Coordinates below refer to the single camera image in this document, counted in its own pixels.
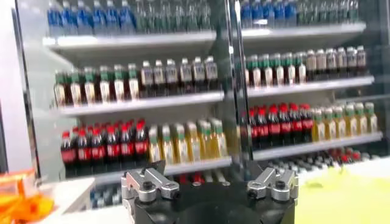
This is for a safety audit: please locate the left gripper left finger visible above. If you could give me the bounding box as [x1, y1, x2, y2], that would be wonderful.
[121, 167, 181, 205]

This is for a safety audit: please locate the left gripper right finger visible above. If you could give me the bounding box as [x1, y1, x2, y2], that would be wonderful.
[246, 167, 300, 203]

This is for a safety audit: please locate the green T-shirt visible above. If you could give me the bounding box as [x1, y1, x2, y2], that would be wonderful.
[294, 166, 390, 224]

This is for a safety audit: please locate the yellow drink bottle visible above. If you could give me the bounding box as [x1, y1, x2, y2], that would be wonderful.
[185, 121, 202, 162]
[322, 108, 336, 141]
[210, 117, 229, 158]
[333, 106, 347, 139]
[148, 125, 162, 164]
[354, 102, 368, 136]
[364, 102, 378, 134]
[311, 108, 325, 142]
[197, 119, 216, 161]
[172, 123, 189, 164]
[344, 104, 357, 137]
[160, 124, 175, 164]

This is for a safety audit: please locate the cola bottle red cap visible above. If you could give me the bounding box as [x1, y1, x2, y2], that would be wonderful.
[105, 125, 121, 171]
[289, 102, 302, 144]
[257, 106, 270, 149]
[251, 107, 260, 149]
[76, 128, 91, 174]
[278, 103, 292, 145]
[60, 130, 77, 177]
[90, 127, 106, 173]
[300, 103, 314, 143]
[268, 105, 282, 147]
[134, 120, 149, 167]
[119, 123, 135, 168]

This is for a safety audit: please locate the white side table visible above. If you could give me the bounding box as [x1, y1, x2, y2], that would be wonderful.
[36, 177, 96, 215]

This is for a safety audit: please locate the dark bottle green cap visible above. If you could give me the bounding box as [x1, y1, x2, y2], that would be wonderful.
[272, 53, 285, 86]
[69, 70, 82, 107]
[113, 64, 125, 102]
[54, 71, 66, 107]
[260, 54, 274, 87]
[283, 52, 296, 85]
[99, 66, 111, 103]
[127, 63, 140, 100]
[83, 67, 96, 105]
[294, 51, 307, 84]
[247, 54, 261, 88]

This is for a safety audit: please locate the dark bottle blue white label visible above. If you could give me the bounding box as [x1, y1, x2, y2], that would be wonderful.
[346, 46, 358, 77]
[165, 58, 179, 96]
[192, 56, 205, 92]
[141, 60, 154, 98]
[356, 45, 367, 76]
[325, 47, 338, 79]
[179, 57, 192, 94]
[153, 60, 166, 97]
[336, 47, 348, 79]
[204, 55, 218, 91]

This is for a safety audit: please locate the dark bottle beige label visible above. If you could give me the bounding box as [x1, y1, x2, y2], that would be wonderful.
[305, 49, 317, 82]
[315, 48, 327, 80]

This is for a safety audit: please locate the crumpled orange cloth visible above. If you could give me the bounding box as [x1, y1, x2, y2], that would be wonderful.
[0, 179, 56, 224]

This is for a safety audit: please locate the orange and white box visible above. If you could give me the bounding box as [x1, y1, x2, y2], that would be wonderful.
[0, 168, 37, 185]

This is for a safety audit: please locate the glass drinks display cabinet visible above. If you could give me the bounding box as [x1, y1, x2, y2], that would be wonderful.
[11, 0, 390, 211]

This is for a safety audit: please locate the blue water bottle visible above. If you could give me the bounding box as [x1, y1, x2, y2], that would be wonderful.
[240, 0, 252, 29]
[273, 0, 286, 27]
[60, 0, 76, 36]
[119, 0, 135, 33]
[105, 0, 120, 34]
[47, 0, 62, 37]
[263, 0, 275, 27]
[75, 0, 91, 35]
[251, 0, 264, 28]
[285, 0, 297, 26]
[91, 0, 106, 35]

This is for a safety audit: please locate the black slanted door frame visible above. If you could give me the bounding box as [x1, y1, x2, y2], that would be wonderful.
[11, 7, 42, 180]

